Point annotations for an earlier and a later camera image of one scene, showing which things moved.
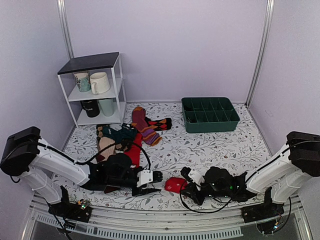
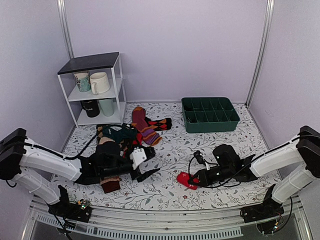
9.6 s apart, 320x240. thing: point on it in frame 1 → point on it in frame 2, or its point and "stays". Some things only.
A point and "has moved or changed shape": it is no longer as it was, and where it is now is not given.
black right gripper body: x=199 y=200 → x=226 y=172
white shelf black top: x=94 y=89 stays
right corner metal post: x=262 y=51 stays
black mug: x=91 y=107 stays
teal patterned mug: x=83 y=81 stays
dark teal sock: x=126 y=133 stays
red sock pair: x=175 y=184 has moved or changed shape
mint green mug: x=107 y=106 stays
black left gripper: x=142 y=192 → x=138 y=176
